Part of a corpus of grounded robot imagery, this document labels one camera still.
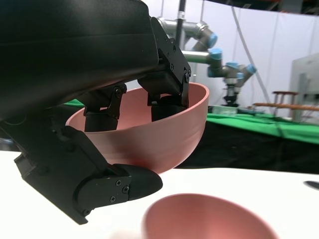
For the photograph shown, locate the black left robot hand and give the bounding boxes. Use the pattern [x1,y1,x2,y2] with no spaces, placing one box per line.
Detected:
[0,0,192,226]

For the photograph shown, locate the pink plastic bowl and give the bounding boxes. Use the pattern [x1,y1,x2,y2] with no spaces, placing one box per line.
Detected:
[141,193,281,239]
[65,82,210,174]

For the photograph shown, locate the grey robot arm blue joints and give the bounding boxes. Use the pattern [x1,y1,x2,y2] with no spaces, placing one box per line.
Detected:
[159,17,257,108]

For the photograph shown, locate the black tripod pole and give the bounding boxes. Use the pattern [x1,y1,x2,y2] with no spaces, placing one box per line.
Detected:
[174,0,187,50]

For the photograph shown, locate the clear plastic container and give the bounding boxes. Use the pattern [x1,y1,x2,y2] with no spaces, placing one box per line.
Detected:
[211,104,240,116]

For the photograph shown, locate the green table cloth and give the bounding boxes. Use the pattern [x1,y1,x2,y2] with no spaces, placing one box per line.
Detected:
[59,98,319,145]

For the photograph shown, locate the black table skirt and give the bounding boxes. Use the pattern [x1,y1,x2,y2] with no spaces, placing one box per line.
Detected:
[174,121,319,175]

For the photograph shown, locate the wooden stool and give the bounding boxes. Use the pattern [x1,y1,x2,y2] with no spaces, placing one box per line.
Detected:
[272,91,299,118]

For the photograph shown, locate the long wooden stick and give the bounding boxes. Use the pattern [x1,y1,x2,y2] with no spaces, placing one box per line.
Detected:
[252,102,319,112]

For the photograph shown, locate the grey cabinet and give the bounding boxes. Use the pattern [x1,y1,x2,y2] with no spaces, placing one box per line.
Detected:
[289,52,319,122]

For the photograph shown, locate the black round table grommet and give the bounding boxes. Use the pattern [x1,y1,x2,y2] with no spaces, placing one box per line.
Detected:
[303,181,319,191]

